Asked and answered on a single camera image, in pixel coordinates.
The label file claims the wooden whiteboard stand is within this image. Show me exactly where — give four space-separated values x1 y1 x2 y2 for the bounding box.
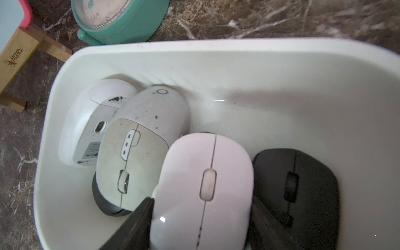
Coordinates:
1 24 72 112

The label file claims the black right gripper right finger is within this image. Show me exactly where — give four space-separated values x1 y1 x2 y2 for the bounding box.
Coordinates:
248 196 302 250

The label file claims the grey speckled mouse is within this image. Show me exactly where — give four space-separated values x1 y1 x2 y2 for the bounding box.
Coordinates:
95 86 191 212

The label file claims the pink framed whiteboard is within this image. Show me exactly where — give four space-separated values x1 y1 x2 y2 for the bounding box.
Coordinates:
0 0 32 52

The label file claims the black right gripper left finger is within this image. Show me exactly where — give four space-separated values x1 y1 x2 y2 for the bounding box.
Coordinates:
100 198 155 250

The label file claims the green alarm clock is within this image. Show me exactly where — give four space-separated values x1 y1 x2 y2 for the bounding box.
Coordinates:
71 0 170 46

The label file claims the white upside-down mouse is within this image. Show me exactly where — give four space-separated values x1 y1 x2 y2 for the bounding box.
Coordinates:
58 79 138 166

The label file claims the glossy white mouse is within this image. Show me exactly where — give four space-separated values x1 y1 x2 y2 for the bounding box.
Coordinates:
150 133 254 250

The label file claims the white storage box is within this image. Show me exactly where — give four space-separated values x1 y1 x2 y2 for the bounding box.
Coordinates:
33 38 400 250

